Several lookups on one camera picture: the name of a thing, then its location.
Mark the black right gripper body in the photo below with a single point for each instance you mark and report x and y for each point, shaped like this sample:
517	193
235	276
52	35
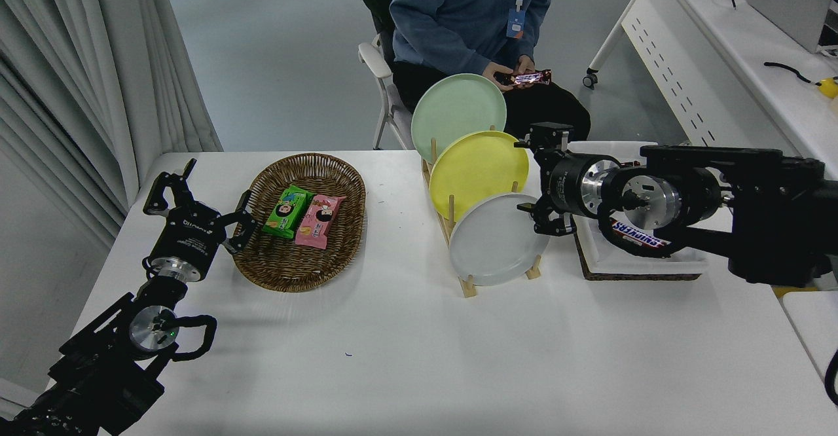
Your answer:
568	184

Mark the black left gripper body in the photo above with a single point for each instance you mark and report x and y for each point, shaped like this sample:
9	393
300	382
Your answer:
190	236

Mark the snickers bar with purple sheen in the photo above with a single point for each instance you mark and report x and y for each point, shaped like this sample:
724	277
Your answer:
533	77

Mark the grey plate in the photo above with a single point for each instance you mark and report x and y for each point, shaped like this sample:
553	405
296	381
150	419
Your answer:
494	243

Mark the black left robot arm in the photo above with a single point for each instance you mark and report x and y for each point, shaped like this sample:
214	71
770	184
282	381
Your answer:
98	370

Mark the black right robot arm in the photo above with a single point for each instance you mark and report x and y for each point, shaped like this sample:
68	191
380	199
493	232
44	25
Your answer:
772	207

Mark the yellow plate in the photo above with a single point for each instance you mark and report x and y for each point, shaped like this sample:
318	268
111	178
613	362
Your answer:
478	167

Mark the pale green plate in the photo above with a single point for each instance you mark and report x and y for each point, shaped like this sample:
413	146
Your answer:
452	105

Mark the wooden plate rack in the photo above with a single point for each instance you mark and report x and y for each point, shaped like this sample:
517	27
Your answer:
469	287

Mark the person's left hand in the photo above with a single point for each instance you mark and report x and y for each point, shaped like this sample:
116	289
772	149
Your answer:
526	64

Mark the person's right hand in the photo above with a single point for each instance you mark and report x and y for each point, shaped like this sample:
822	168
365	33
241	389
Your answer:
497	71

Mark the green snack pack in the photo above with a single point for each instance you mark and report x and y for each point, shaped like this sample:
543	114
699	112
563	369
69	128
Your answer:
285	210

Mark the brown wicker basket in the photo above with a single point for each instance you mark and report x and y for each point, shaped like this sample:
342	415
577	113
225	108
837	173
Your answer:
294	266

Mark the pink snack pack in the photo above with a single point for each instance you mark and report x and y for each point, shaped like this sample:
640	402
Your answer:
319	221

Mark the white rectangular tray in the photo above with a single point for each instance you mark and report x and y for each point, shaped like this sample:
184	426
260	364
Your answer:
628	264

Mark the long snickers bar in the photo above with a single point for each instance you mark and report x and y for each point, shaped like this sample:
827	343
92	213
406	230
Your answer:
645	243

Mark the white curtain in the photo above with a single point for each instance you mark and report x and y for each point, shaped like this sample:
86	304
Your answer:
78	82

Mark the person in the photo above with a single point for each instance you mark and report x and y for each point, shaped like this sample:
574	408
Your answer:
452	17

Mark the white perforated desk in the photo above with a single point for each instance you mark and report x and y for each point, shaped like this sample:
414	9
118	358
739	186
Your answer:
713	82

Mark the white chair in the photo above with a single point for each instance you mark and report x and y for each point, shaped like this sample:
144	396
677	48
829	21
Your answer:
383	79

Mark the white side table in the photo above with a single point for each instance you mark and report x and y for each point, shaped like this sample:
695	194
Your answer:
808	321

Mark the grey laptop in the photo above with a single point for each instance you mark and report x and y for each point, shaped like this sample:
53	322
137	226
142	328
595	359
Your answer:
789	0

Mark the yellow round object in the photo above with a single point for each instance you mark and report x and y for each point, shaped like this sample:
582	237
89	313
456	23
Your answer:
829	88

